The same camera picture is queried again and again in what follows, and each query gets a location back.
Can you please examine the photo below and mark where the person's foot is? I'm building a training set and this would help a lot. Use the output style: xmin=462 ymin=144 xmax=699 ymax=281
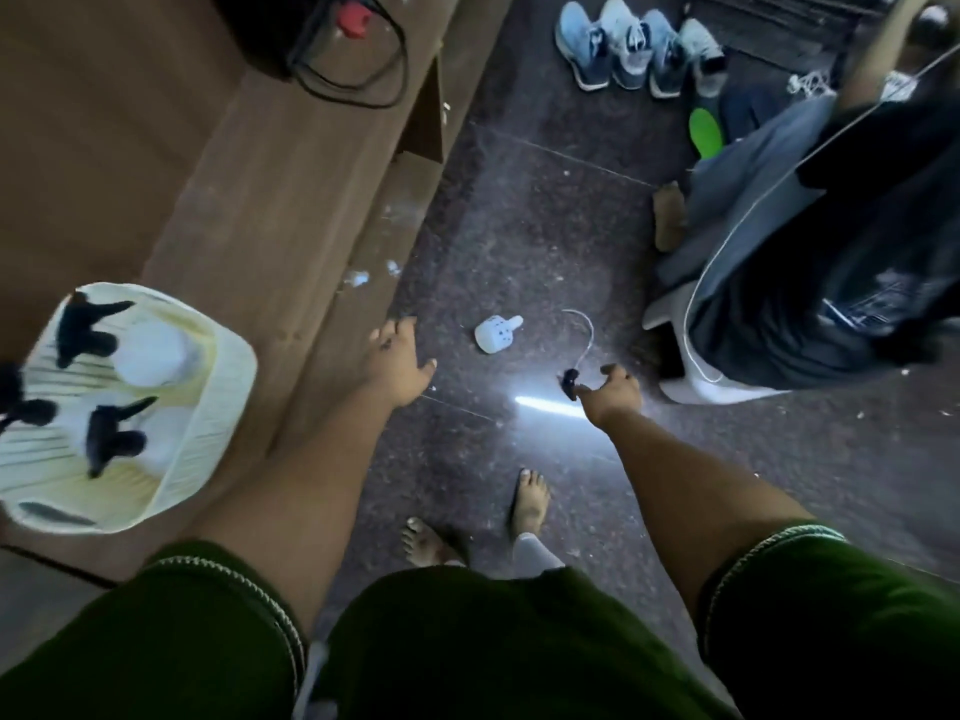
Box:
xmin=399 ymin=516 xmax=468 ymax=570
xmin=651 ymin=181 xmax=690 ymax=255
xmin=509 ymin=468 xmax=553 ymax=541

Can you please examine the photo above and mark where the person's right hand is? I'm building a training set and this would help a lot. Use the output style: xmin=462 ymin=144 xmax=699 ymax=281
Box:
xmin=574 ymin=363 xmax=645 ymax=433

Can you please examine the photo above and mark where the green shoe insole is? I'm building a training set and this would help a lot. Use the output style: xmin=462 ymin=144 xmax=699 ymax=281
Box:
xmin=688 ymin=106 xmax=726 ymax=160

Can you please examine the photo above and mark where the brown wooden workbench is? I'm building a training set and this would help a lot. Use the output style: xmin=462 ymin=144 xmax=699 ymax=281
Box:
xmin=0 ymin=0 xmax=519 ymax=587

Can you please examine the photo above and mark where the blue sneaker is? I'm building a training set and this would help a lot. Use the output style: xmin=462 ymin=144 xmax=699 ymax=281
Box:
xmin=678 ymin=18 xmax=729 ymax=99
xmin=599 ymin=0 xmax=655 ymax=91
xmin=554 ymin=1 xmax=612 ymax=93
xmin=642 ymin=8 xmax=688 ymax=100

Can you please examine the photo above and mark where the person's right forearm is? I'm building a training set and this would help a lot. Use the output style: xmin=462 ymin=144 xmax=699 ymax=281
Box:
xmin=598 ymin=412 xmax=817 ymax=619

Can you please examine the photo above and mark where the white plastic chair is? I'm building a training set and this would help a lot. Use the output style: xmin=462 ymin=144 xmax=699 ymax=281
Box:
xmin=642 ymin=280 xmax=790 ymax=406

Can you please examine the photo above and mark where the person's right foot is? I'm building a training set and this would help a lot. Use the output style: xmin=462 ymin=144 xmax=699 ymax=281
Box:
xmin=509 ymin=468 xmax=553 ymax=541

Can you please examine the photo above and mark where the black device with red button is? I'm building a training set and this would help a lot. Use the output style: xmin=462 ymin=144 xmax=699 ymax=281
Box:
xmin=208 ymin=0 xmax=376 ymax=82

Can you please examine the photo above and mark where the person's left hand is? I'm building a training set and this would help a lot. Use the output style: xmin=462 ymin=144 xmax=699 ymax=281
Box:
xmin=363 ymin=316 xmax=438 ymax=409

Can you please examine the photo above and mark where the black lamp holder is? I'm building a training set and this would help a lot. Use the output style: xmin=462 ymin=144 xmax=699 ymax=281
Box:
xmin=0 ymin=361 xmax=60 ymax=436
xmin=84 ymin=396 xmax=159 ymax=480

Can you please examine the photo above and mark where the black plug with white wire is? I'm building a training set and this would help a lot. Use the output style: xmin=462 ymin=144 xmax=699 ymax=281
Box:
xmin=558 ymin=308 xmax=597 ymax=403

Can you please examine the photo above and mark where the person's green shirt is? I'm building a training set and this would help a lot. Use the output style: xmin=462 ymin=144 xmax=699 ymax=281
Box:
xmin=0 ymin=520 xmax=960 ymax=720

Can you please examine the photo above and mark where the person's left forearm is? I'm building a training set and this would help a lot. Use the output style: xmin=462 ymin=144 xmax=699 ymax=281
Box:
xmin=183 ymin=382 xmax=423 ymax=634

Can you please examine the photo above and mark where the white bulb dome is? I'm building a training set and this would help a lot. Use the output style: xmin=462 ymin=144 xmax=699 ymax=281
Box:
xmin=112 ymin=319 xmax=205 ymax=388

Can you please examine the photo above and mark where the black cable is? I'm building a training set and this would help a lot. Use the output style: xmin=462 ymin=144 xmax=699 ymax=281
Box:
xmin=288 ymin=0 xmax=411 ymax=110

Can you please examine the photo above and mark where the white plastic basket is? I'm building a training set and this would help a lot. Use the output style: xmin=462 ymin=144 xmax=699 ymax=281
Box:
xmin=0 ymin=282 xmax=259 ymax=535

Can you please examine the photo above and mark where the person's left foot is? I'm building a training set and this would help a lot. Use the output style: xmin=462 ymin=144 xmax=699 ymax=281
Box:
xmin=399 ymin=516 xmax=468 ymax=570

